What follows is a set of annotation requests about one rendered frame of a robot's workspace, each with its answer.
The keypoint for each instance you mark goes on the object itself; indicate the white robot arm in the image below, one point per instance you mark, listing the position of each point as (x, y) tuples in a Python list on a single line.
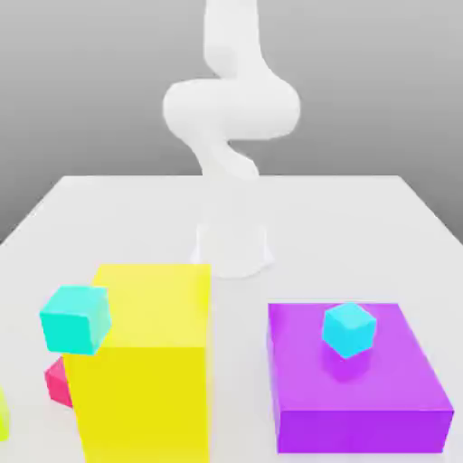
[(231, 108)]

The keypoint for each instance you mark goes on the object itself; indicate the small sky blue cube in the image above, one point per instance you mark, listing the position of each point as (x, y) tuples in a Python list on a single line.
[(348, 331)]

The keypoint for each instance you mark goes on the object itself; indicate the small turquoise cube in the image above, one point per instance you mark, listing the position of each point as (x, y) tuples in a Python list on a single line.
[(72, 322)]

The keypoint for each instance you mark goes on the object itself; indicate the small red cube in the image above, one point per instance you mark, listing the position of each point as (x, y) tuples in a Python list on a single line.
[(58, 385)]

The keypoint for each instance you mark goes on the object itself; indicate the small lime yellow cube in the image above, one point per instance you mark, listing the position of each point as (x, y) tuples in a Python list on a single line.
[(3, 416)]

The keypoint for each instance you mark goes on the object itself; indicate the large yellow box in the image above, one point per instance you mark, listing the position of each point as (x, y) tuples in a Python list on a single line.
[(144, 390)]

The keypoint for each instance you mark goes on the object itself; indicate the large purple box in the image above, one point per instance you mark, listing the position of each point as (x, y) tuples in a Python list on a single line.
[(361, 398)]

